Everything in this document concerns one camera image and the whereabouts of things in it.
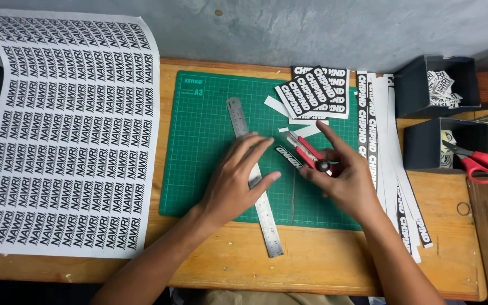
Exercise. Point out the dark box with white stickers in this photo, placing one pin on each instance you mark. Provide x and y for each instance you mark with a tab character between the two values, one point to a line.
409	89

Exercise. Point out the green cutting mat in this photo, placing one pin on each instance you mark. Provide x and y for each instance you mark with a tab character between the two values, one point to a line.
201	161

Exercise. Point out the stack of round stickers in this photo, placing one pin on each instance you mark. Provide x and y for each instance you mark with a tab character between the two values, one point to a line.
447	146

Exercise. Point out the small black sticker piece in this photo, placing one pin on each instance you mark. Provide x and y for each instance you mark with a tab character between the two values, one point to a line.
288	156

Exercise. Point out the pile of cut paper strips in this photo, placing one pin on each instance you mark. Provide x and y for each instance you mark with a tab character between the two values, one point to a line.
386	139

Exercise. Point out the dark box with round stickers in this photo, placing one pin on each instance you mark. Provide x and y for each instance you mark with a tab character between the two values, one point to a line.
422	146

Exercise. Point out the person's left hand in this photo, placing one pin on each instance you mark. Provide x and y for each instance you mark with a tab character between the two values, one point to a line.
231	182

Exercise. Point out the stack of black sticker sheets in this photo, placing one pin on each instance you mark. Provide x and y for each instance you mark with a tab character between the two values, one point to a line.
314	91

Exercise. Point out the person's beige trousers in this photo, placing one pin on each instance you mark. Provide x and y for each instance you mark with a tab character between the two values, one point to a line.
269	298

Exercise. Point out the large printed sticker sheet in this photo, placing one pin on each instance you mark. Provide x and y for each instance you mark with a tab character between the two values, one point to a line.
70	135

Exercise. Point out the person's right hand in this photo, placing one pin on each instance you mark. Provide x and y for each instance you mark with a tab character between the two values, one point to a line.
352	182

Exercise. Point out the red utility knife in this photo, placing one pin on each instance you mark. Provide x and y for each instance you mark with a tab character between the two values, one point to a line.
305	148

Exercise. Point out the heap of cut white stickers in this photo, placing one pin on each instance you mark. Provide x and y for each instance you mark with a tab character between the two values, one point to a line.
443	89

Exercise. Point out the steel ruler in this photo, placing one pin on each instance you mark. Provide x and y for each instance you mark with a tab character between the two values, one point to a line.
239	118

